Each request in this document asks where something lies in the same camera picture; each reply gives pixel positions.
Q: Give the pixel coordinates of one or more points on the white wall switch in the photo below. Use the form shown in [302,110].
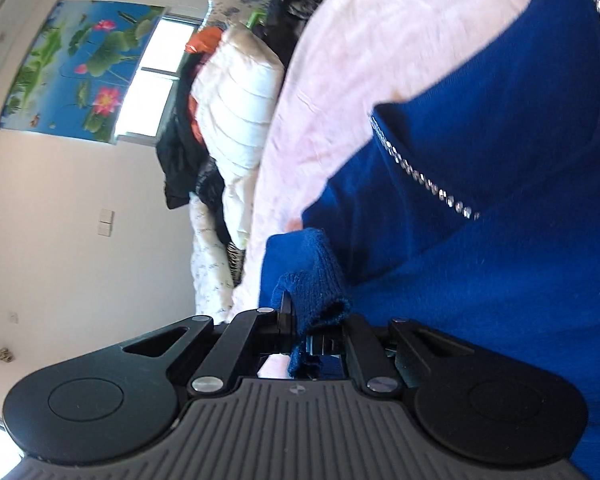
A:
[105,222]

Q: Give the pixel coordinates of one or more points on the white floral bedsheet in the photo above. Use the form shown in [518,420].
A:
[207,260]

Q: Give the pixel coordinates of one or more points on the pink fleece blanket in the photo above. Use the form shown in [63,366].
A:
[380,50]

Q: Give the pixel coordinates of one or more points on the window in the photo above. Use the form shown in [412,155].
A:
[157,65]

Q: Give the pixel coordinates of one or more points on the small wall ornament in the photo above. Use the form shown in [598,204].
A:
[4,354]

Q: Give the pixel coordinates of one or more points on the orange red jacket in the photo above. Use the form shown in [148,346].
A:
[207,40]

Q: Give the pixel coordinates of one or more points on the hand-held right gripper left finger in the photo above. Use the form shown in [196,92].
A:
[230,345]

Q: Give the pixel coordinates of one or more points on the lotus flower wall poster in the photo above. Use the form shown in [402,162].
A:
[75,70]

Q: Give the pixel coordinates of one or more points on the blue knit sweater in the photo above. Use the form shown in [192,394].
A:
[480,285]

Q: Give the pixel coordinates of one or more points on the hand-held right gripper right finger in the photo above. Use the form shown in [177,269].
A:
[365,355]

